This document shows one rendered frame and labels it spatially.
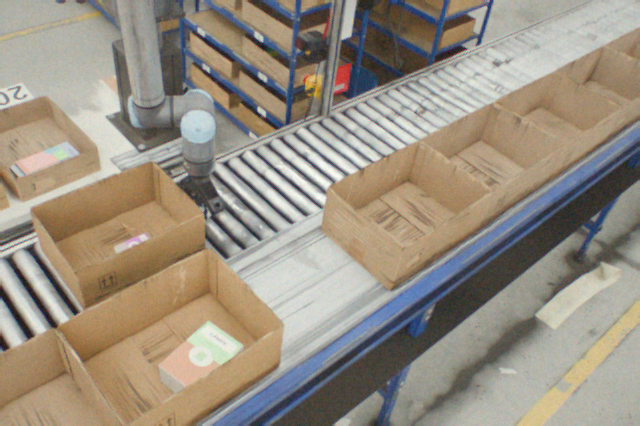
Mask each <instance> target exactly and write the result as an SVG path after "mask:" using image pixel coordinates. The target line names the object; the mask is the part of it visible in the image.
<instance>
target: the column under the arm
mask: <svg viewBox="0 0 640 426"><path fill-rule="evenodd" d="M162 38H163V47H162V48H161V49H160V50H159V51H160V59H161V68H162V78H163V86H164V91H165V96H184V93H183V72H182V53H181V49H179V48H178V47H177V46H176V45H174V44H173V43H172V42H171V41H169V40H168V39H167V38H166V37H164V36H163V35H162ZM112 49H113V56H114V65H115V72H116V79H117V87H118V94H119V101H120V110H121V111H120V112H117V113H113V114H110V115H107V116H105V119H106V120H107V121H108V122H109V123H110V124H111V125H112V126H113V127H114V128H115V129H116V130H118V131H119V132H120V133H121V134H122V135H123V136H124V137H125V138H126V139H127V140H128V141H129V142H130V143H131V144H132V145H133V146H134V147H135V148H136V149H137V150H138V151H139V152H140V153H141V152H144V151H146V150H149V149H152V148H154V147H157V146H159V145H162V144H165V143H167V142H171V141H174V140H176V139H179V138H181V137H182V132H181V127H149V128H142V127H135V126H133V124H132V122H131V120H130V114H129V105H128V102H129V97H130V96H132V89H131V83H130V77H129V72H128V66H127V59H126V53H125V47H124V42H123V39H119V40H115V41H113V42H112Z"/></svg>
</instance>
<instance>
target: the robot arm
mask: <svg viewBox="0 0 640 426"><path fill-rule="evenodd" d="M112 7H113V10H114V11H115V12H116V13H117V14H119V18H120V24H121V30H122V36H123V42H124V47H125V53H126V59H127V66H128V72H129V77H130V83H131V89H132V96H130V97H129V102H128V105H129V114H130V120H131V122H132V124H133V126H135V127H142V128H149V127H181V132H182V143H183V160H184V169H185V171H186V172H187V173H188V175H187V176H186V177H185V178H183V179H181V188H182V189H183V185H184V186H185V192H186V193H187V195H188V196H189V197H190V198H191V199H192V200H193V201H194V202H195V204H196V205H197V206H198V207H199V208H200V209H201V210H202V211H203V212H204V223H205V222H206V221H207V220H208V218H209V217H210V215H216V214H219V213H221V212H223V211H224V210H225V209H226V205H225V203H224V202H223V200H222V198H221V196H220V194H219V192H218V190H217V188H216V186H215V185H214V183H212V181H211V179H210V177H209V176H210V175H211V172H214V170H215V168H216V154H215V132H216V124H215V105H214V102H213V99H212V97H211V96H210V95H209V94H208V93H206V92H204V91H202V90H190V91H188V92H187V93H186V94H185V95H184V96H165V91H164V86H163V78H162V68H161V59H160V51H159V42H158V34H157V25H156V18H158V16H161V15H164V14H166V13H167V12H169V11H170V9H171V8H172V0H112ZM187 178H188V179H187Z"/></svg>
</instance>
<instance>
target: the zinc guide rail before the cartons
mask: <svg viewBox="0 0 640 426"><path fill-rule="evenodd" d="M323 214H324V208H323V209H321V210H320V211H318V212H315V213H313V214H311V215H309V216H307V217H305V218H304V219H302V220H300V221H298V222H296V223H294V224H292V225H291V226H289V227H287V228H285V230H282V231H280V232H278V233H276V234H275V235H273V236H271V237H269V238H267V239H265V240H263V241H261V242H260V243H258V244H256V245H254V246H252V247H250V248H247V249H246V250H244V251H242V252H240V253H238V254H236V255H234V256H232V257H231V258H229V259H227V260H225V262H226V263H227V264H228V265H229V267H230V268H231V269H232V270H233V271H234V272H235V273H236V274H237V273H239V272H241V271H243V270H245V269H246V268H249V267H251V266H253V264H255V263H256V262H258V261H260V260H262V259H264V258H265V257H267V256H269V255H271V254H273V253H274V252H276V251H278V250H280V249H282V248H284V247H286V246H288V245H290V244H292V243H293V242H295V241H297V240H299V239H301V238H302V237H304V236H306V235H308V234H309V233H311V232H313V231H315V230H318V228H319V227H321V226H322V220H323Z"/></svg>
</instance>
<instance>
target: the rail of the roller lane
mask: <svg viewBox="0 0 640 426"><path fill-rule="evenodd" d="M597 1H601V0H587V1H585V2H583V3H580V4H578V5H576V6H573V7H571V8H568V9H566V10H564V11H561V12H559V13H557V14H554V15H552V16H549V17H547V18H545V19H542V20H540V21H538V22H535V23H533V24H530V25H527V26H525V27H522V28H520V29H518V30H515V31H513V32H510V33H508V34H506V35H503V36H501V37H499V38H496V39H494V40H491V41H489V42H487V43H484V44H482V45H480V46H477V47H475V48H472V49H469V50H467V51H464V52H462V53H460V54H457V55H455V56H452V57H450V58H448V59H445V60H443V61H441V62H438V63H436V64H433V65H431V66H429V67H425V68H423V69H421V70H418V71H416V72H413V73H411V74H409V75H406V76H404V77H402V78H399V79H397V80H394V81H392V82H390V83H387V85H385V84H384V86H382V87H379V88H377V89H374V90H372V91H370V92H367V93H365V94H363V95H360V96H358V97H355V98H353V99H351V100H347V101H345V102H343V103H340V104H338V105H335V106H333V107H332V108H331V114H330V115H327V116H325V117H330V118H331V119H332V118H333V116H334V114H335V113H336V112H341V113H342V114H344V111H345V110H346V109H347V108H348V107H353V108H354V109H356V106H357V105H358V104H359V103H361V102H362V103H364V104H366V103H367V101H368V100H369V99H370V98H374V99H375V100H376V99H377V97H378V96H379V95H380V94H382V93H383V94H385V95H388V93H389V91H390V90H392V89H395V90H396V91H397V90H398V88H399V87H400V86H401V85H405V86H406V87H407V85H408V82H409V81H411V80H414V81H417V79H418V78H419V77H420V76H423V77H427V75H428V74H429V73H430V72H433V73H435V72H436V71H437V70H438V69H439V68H441V69H443V70H444V68H445V67H446V66H447V65H451V66H453V64H454V63H455V62H456V61H459V62H460V61H462V59H463V58H465V57H466V58H468V59H470V58H469V57H471V56H472V55H473V54H476V55H477V54H479V52H480V51H486V50H487V49H488V48H489V47H491V48H493V47H494V46H495V45H496V44H499V45H500V44H501V43H502V42H503V41H506V42H507V41H508V40H509V39H510V38H513V39H514V38H515V37H516V36H517V35H520V36H521V35H522V34H523V33H524V32H528V33H529V32H530V31H531V30H532V29H535V30H536V29H537V28H538V27H539V26H541V27H543V25H544V24H549V23H550V22H551V21H556V19H558V18H560V19H561V18H562V17H563V16H568V14H569V13H572V14H573V13H574V12H575V11H579V10H580V9H581V8H583V9H584V8H585V7H586V6H590V5H591V4H592V3H594V4H596V2H597ZM325 117H323V116H322V114H319V113H315V114H313V115H311V116H308V117H306V119H305V121H304V119H301V120H299V121H296V122H294V123H292V124H289V126H287V127H285V128H281V129H279V130H276V131H274V132H272V133H269V134H267V135H265V136H262V137H260V138H257V139H255V140H253V141H250V142H247V143H245V144H242V145H240V146H237V147H235V148H233V149H231V150H230V151H228V152H225V153H221V154H218V155H216V165H217V164H220V163H221V164H223V165H225V166H226V167H227V168H228V162H229V160H230V158H231V157H233V156H236V157H238V158H239V159H240V161H241V162H242V155H243V153H244V152H245V151H247V150H251V151H253V152H254V153H255V154H256V155H257V153H256V151H257V148H258V147H259V146H260V145H262V144H264V145H266V146H267V147H269V148H270V143H271V142H272V141H273V140H274V139H279V140H280V141H281V142H282V140H284V137H285V136H286V135H287V134H289V133H292V134H293V135H294V136H296V133H297V131H298V130H299V129H300V128H305V129H306V130H307V131H308V128H309V126H310V124H311V123H312V122H318V123H319V124H321V122H322V120H323V119H324V118H325ZM228 169H229V168H228ZM229 170H230V169H229ZM230 171H231V170H230ZM231 172H232V173H233V171H231ZM187 175H188V173H187V172H186V171H185V169H184V170H182V171H179V172H177V173H175V174H171V175H169V177H170V178H171V179H173V180H174V181H175V182H176V183H177V184H178V185H179V186H180V187H181V179H183V178H185V177H186V176H187ZM37 242H38V238H37V234H36V232H34V233H32V234H29V235H27V236H24V237H22V238H20V239H17V240H15V242H13V243H10V244H8V245H6V246H3V247H1V248H0V259H5V260H6V261H7V262H8V263H9V265H10V266H11V268H12V269H13V271H14V270H16V269H18V267H17V266H16V264H15V263H14V261H13V260H12V256H13V254H14V253H15V252H16V251H18V250H20V249H25V250H27V251H28V252H29V253H30V255H31V256H32V257H33V259H34V260H35V261H36V260H38V259H39V257H38V256H37V255H36V253H35V252H34V245H35V244H36V243H37Z"/></svg>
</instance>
